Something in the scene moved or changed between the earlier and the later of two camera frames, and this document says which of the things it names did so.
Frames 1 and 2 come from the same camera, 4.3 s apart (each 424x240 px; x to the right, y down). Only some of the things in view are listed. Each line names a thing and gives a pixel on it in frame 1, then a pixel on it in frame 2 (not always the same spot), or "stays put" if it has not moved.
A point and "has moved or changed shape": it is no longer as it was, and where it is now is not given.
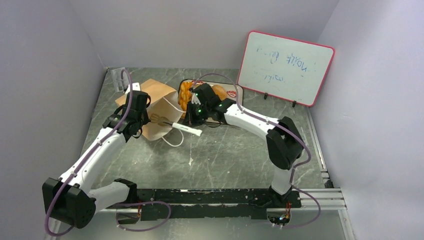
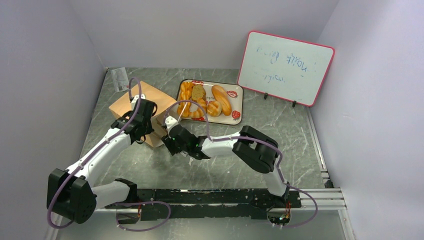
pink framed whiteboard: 284,68 stays put
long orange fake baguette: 220,91 stays put
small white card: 120,84 stays put
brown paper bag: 165,109 has moved or changed shape
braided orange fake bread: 185,94 stays put
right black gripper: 190,120 -> 169,143
